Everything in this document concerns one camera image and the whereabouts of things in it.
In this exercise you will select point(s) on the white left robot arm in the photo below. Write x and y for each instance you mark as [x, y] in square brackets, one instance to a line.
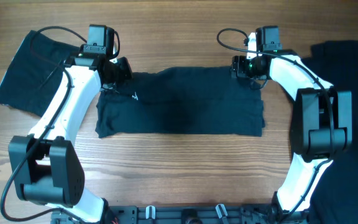
[45, 167]

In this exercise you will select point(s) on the pile of dark clothes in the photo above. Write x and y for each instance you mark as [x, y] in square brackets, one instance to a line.
[335, 198]

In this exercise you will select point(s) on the folded dark garment stack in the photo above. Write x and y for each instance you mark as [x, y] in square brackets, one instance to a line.
[29, 84]

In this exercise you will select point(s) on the dark t-shirt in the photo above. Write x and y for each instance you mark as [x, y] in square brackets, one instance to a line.
[182, 100]

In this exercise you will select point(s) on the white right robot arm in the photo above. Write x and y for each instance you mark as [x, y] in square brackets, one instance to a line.
[321, 123]

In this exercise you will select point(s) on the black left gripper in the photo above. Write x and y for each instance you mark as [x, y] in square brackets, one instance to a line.
[127, 73]

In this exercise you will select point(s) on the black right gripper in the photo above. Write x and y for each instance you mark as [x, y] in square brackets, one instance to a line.
[239, 67]

